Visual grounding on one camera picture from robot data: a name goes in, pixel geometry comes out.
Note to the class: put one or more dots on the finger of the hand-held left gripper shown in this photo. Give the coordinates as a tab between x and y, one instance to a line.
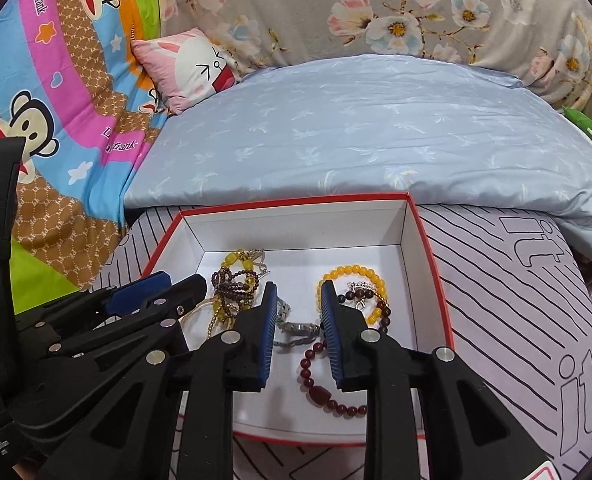
190	292
140	287

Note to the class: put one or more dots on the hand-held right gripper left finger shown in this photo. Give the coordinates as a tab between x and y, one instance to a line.
268	335

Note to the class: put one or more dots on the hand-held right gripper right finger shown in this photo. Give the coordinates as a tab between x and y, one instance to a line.
329	335

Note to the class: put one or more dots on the red jewelry box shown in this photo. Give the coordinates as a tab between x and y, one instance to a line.
296	230

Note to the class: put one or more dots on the cartoon monkey printed blanket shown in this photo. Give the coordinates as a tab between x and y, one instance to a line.
75	85

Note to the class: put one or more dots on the light blue pillow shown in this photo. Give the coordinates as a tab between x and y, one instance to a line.
376	130

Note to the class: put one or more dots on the pink rabbit pillow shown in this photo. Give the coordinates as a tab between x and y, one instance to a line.
185	65

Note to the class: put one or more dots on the red and white card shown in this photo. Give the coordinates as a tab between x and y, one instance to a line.
538	472

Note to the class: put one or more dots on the grey floral blanket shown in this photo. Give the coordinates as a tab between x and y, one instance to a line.
301	10

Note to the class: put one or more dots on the green plush item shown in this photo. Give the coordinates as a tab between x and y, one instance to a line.
588	127

